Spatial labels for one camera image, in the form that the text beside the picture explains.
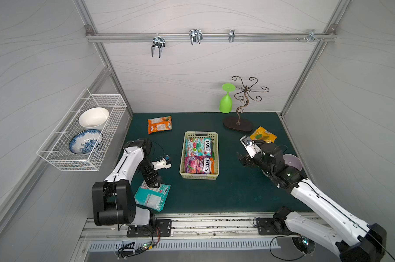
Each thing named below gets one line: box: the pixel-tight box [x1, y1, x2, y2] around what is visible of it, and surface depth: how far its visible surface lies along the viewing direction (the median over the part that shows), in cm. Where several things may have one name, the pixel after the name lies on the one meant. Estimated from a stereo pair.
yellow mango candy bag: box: [249, 126, 278, 144], surface depth 105 cm
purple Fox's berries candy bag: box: [184, 155, 216, 175], surface depth 90 cm
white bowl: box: [78, 107, 110, 129], surface depth 71 cm
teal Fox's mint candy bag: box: [185, 137, 213, 158], surface depth 97 cm
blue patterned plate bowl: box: [68, 128, 103, 156], surface depth 65 cm
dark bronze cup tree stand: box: [222, 75, 271, 133], surface depth 100 cm
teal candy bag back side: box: [133, 180, 172, 212], surface depth 83 cm
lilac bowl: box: [283, 153, 303, 171], surface depth 95 cm
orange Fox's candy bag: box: [147, 115, 173, 135], surface depth 114 cm
